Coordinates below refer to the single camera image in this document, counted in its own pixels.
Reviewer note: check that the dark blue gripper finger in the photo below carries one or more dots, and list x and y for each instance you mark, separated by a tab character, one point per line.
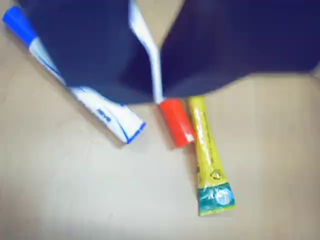
95	50
225	45

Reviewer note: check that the yellow sachet with teal end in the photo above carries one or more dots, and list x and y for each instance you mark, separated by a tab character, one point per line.
206	150

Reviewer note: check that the white marker pen red cap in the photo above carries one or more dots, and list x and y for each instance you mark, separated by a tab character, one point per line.
177	122

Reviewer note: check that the white marker pen blue cap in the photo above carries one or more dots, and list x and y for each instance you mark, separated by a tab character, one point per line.
112	115

